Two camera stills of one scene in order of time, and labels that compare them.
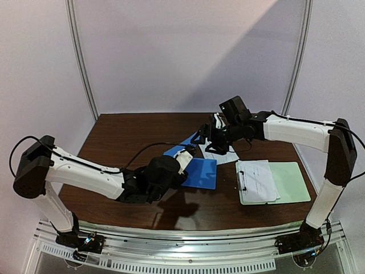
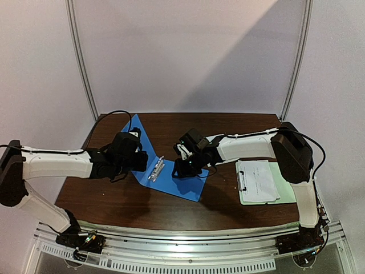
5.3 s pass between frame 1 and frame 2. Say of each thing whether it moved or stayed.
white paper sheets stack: stayed
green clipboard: stayed
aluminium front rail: stayed
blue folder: moved
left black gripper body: moved
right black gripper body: moved
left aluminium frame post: stayed
